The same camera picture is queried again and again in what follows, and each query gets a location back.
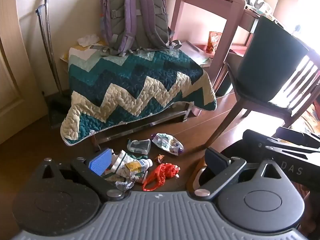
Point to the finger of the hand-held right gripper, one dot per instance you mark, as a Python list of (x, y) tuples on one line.
[(295, 152), (300, 136)]

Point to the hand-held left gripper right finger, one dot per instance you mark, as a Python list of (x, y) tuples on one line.
[(216, 161)]

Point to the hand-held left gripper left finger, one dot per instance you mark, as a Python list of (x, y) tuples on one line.
[(100, 161)]

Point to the clear plastic bag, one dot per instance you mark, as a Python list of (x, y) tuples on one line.
[(138, 147)]

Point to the brown snack wrapper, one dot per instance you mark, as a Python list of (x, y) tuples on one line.
[(160, 158)]

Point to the orange patterned rug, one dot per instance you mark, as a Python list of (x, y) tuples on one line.
[(311, 117)]

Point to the crumpled foil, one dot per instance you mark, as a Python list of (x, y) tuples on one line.
[(125, 186)]

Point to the yellow white carton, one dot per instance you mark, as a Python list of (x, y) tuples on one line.
[(137, 166)]

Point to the dark wooden chair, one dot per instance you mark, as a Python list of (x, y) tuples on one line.
[(225, 120)]

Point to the white purple snack wrapper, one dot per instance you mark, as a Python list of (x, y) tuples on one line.
[(167, 142)]

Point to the red plastic bag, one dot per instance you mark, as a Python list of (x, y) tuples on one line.
[(162, 173)]

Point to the teal cream zigzag quilt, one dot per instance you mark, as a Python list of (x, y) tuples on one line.
[(125, 80)]

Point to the white notebook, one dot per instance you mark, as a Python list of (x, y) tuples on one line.
[(197, 55)]

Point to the beige door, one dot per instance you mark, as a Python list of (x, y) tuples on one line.
[(15, 85)]

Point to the dark pen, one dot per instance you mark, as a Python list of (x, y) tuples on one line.
[(193, 46)]

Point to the orange snack bag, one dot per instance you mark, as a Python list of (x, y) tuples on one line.
[(214, 42)]

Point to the crumpled white tissue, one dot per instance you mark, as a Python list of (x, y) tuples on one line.
[(87, 40)]

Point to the pile of papers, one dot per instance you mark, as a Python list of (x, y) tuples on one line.
[(258, 9)]

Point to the purple grey backpack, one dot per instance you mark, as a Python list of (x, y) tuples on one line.
[(140, 17)]

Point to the pink desk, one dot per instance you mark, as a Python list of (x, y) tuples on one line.
[(225, 0)]

